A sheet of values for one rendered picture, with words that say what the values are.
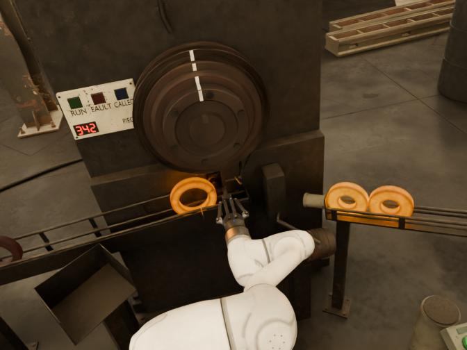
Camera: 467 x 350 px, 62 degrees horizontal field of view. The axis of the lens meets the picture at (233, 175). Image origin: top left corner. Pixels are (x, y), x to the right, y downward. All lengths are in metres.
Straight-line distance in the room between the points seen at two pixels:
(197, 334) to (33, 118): 3.73
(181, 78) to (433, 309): 1.13
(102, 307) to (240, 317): 0.85
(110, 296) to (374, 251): 1.46
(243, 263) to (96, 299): 0.58
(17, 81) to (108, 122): 2.74
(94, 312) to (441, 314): 1.19
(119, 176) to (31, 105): 2.74
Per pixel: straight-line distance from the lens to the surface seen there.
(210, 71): 1.24
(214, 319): 0.75
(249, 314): 0.75
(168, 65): 1.24
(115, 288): 1.54
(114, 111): 1.46
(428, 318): 1.52
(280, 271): 1.09
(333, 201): 1.57
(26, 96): 4.21
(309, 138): 1.61
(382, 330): 2.06
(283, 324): 0.73
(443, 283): 2.29
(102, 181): 1.59
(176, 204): 1.55
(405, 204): 1.52
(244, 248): 1.31
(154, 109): 1.27
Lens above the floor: 1.74
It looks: 37 degrees down
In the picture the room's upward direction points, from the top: 9 degrees counter-clockwise
